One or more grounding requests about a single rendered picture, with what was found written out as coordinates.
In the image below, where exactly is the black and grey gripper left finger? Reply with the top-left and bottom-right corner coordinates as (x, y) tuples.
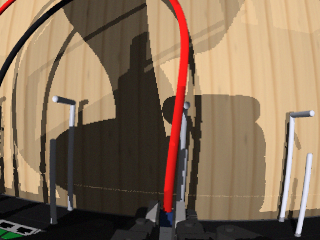
(5, 200), (161, 240)

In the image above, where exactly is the red cable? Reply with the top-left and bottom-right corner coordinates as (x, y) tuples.
(163, 0), (189, 212)

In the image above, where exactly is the black patch cord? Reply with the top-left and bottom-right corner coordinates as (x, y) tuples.
(0, 0), (73, 87)

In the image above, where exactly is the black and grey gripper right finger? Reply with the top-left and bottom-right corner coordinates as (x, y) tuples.
(171, 201), (274, 240)

